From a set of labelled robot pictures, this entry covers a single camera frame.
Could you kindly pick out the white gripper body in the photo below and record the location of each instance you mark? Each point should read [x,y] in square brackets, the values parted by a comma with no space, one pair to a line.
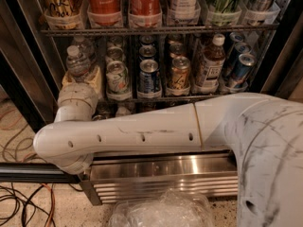
[80,93]

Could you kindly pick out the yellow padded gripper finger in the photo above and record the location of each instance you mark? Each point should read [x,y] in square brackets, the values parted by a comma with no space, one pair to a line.
[67,79]
[96,81]

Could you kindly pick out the clear front water bottle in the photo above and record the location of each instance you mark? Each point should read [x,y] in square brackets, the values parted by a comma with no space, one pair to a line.
[77,63]

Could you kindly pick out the clear water bottle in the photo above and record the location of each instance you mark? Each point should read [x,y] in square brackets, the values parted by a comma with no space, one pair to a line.
[77,63]
[86,47]

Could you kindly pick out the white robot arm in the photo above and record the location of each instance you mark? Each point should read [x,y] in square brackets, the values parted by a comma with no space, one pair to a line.
[176,136]

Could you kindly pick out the clear rear water bottle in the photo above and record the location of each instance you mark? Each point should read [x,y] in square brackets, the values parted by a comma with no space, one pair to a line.
[86,47]

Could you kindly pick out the bottom shelf water bottle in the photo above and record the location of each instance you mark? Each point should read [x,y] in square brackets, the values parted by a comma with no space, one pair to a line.
[122,111]

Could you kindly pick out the stainless steel fridge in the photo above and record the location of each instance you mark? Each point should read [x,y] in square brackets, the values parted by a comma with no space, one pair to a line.
[31,74]

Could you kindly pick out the white label top bottle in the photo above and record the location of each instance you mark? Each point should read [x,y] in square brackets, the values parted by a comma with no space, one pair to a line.
[183,12]

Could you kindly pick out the amber tea bottle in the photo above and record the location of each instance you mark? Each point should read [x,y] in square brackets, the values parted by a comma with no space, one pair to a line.
[210,62]

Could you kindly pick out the white green front can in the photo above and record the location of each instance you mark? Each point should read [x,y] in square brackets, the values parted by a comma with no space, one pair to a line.
[117,77]

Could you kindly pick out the white bottom left can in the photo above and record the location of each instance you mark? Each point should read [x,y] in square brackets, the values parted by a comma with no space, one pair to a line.
[98,117]

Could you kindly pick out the blue silver front can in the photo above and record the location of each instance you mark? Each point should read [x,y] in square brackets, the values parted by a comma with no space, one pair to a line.
[149,77]

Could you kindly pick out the yellow LaCroix top can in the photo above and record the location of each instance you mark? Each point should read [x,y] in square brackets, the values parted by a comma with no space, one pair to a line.
[62,13]

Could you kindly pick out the red Coca-Cola can left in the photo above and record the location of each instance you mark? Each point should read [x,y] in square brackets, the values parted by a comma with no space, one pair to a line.
[105,12]

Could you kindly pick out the red coca-cola can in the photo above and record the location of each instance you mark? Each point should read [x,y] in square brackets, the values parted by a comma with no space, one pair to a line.
[145,12]
[105,12]

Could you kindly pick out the orange LaCroix front can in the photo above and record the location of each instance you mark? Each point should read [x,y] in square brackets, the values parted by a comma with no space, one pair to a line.
[179,73]

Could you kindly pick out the red Coca-Cola can right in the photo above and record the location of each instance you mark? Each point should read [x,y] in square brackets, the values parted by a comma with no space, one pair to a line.
[145,12]

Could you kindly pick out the blue tall front can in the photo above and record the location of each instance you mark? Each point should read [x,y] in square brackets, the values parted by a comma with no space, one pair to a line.
[241,70]

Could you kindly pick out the blue tall can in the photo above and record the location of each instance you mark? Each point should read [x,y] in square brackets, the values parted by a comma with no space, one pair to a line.
[237,50]
[241,70]

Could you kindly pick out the crumpled clear plastic bag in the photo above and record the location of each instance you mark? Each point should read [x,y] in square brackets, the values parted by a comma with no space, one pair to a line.
[171,209]

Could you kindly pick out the blue tall middle can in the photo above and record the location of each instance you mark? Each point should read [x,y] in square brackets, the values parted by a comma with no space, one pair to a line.
[237,50]

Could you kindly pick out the green top can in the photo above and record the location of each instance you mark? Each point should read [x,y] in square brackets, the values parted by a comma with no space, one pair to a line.
[223,12]

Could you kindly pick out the silver striped top can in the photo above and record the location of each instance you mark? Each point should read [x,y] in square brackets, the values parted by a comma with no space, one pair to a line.
[257,10]

